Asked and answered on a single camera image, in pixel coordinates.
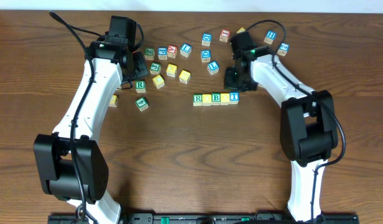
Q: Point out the blue L block lower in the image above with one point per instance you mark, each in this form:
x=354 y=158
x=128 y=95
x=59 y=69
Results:
x=213 y=67

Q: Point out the yellow 6 block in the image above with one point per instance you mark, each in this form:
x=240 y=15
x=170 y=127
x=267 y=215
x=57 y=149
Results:
x=241 y=30

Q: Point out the blue L block upper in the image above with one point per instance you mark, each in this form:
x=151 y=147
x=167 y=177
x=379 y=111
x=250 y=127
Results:
x=185 y=50

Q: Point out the blue H block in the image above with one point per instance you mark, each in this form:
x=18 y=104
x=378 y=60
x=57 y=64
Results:
x=270 y=37

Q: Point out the yellow G block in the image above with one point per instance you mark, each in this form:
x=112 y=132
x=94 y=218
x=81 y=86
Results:
x=114 y=101

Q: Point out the yellow S block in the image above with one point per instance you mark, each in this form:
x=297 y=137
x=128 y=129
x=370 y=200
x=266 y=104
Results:
x=184 y=76

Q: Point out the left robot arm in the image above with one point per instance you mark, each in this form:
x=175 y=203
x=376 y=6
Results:
x=70 y=164

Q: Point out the green B block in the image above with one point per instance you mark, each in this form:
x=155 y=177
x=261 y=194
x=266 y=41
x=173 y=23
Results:
x=215 y=98

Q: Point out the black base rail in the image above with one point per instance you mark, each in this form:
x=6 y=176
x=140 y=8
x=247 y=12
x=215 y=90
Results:
x=262 y=217

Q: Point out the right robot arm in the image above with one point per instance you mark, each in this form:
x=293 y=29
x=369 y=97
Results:
x=308 y=133

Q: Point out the green J block left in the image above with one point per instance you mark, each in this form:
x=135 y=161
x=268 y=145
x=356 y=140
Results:
x=155 y=68

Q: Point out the blue l block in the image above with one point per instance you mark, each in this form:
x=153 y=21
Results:
x=213 y=67
x=185 y=50

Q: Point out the blue T block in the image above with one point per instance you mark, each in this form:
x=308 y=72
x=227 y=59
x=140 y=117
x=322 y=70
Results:
x=234 y=98

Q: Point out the red I block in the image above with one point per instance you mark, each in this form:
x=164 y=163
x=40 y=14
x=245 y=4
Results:
x=224 y=35

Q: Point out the blue D block lower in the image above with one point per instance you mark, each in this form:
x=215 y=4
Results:
x=205 y=56

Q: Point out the blue D block upper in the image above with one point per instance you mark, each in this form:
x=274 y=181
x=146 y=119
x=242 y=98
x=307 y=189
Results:
x=206 y=39

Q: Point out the yellow K block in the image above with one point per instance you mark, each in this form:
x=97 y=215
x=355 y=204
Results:
x=171 y=70

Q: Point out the yellow C block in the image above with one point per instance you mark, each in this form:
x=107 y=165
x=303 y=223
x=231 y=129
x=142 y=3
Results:
x=158 y=81

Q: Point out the green 4 block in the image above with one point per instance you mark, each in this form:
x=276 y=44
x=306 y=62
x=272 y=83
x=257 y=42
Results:
x=142 y=104

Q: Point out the green r block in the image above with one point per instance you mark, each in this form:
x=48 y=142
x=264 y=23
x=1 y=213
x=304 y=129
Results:
x=140 y=86
x=197 y=100

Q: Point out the blue P block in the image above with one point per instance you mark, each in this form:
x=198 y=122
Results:
x=162 y=53

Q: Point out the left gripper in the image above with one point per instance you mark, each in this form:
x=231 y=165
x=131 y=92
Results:
x=139 y=65

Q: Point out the blue 2 block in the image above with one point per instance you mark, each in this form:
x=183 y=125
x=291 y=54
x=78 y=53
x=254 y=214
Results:
x=283 y=49

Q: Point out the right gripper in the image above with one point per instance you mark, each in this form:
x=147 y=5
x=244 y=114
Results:
x=229 y=84

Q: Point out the yellow O block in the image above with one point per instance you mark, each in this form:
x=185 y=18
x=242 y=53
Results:
x=224 y=99
x=206 y=99

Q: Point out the red A block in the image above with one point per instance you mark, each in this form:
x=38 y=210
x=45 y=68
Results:
x=172 y=51

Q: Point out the blue d block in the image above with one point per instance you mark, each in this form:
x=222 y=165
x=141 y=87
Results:
x=205 y=56
x=206 y=39

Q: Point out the green Z block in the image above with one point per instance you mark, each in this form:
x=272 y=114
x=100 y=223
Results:
x=149 y=53

